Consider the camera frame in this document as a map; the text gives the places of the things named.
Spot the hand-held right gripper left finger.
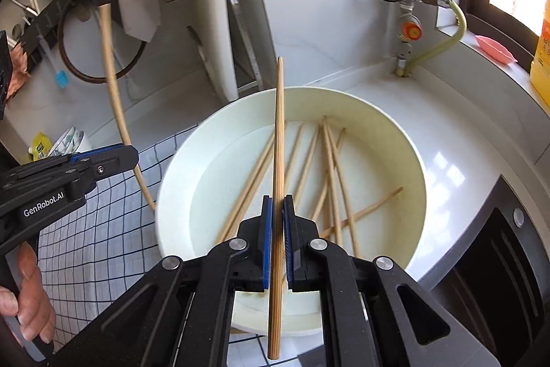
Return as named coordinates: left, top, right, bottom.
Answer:
left=52, top=195, right=276, bottom=367

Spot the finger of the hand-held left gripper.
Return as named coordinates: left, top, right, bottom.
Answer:
left=9, top=145, right=141, bottom=198
left=46, top=142, right=124, bottom=163

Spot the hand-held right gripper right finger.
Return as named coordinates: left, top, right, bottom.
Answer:
left=281, top=195, right=501, bottom=367

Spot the white round basin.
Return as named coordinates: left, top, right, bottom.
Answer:
left=155, top=85, right=428, bottom=337

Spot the person's left hand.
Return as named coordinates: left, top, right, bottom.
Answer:
left=0, top=242, right=57, bottom=344

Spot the yellow green snack bag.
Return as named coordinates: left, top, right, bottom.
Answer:
left=31, top=130, right=52, bottom=161

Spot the black white checkered cloth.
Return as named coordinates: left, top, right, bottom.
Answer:
left=36, top=125, right=327, bottom=367

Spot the blue silicone brush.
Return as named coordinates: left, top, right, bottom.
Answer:
left=41, top=36, right=69, bottom=89

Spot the pink rag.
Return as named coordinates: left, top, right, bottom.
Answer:
left=6, top=44, right=31, bottom=99

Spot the grey dishcloth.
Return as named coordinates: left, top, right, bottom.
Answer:
left=111, top=0, right=162, bottom=43

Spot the metal cutting board rack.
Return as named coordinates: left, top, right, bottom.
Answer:
left=187, top=0, right=265, bottom=93

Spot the white cutting board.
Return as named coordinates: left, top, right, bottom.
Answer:
left=190, top=0, right=278, bottom=102

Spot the black gas stove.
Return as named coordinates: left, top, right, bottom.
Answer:
left=430, top=173, right=550, bottom=367

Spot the orange knob gas regulator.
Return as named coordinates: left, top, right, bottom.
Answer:
left=397, top=14, right=424, bottom=43

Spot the pink soap dish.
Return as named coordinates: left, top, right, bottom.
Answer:
left=475, top=35, right=518, bottom=65

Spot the yellow detergent bottle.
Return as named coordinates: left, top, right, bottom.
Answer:
left=529, top=0, right=550, bottom=110

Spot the brown round ring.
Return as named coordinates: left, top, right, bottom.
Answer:
left=57, top=0, right=149, bottom=85

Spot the yellow corrugated gas hose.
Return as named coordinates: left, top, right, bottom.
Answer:
left=404, top=0, right=468, bottom=78

